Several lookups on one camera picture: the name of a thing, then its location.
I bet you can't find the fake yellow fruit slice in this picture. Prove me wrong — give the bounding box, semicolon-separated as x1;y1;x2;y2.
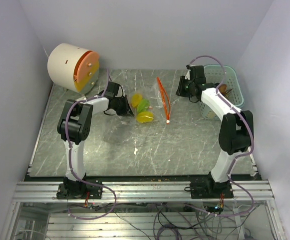
131;93;143;108

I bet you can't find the fake green starfruit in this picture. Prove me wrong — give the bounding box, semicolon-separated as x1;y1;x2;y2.
136;99;150;113

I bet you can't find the teal plastic basket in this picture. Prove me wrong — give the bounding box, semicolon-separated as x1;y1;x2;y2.
199;64;245;120

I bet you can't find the fake yellow starfruit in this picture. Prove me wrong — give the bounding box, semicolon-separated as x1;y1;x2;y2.
136;111;154;124

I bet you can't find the fake brown mushroom cap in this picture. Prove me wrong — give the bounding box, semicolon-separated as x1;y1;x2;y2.
218;84;227;95

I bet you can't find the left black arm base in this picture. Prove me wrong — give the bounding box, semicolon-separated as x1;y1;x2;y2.
56;180;102;200

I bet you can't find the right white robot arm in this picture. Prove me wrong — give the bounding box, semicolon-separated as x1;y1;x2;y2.
176;65;254;198

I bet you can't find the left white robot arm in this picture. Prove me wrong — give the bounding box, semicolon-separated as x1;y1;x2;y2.
57;81;134;199

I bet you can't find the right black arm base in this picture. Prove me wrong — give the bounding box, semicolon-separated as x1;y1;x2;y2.
184;180;234;199

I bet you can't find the white cylinder drawer unit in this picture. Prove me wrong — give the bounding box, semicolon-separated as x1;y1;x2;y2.
47;43;100;95

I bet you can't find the aluminium frame rail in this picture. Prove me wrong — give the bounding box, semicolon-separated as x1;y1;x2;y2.
12;180;274;203

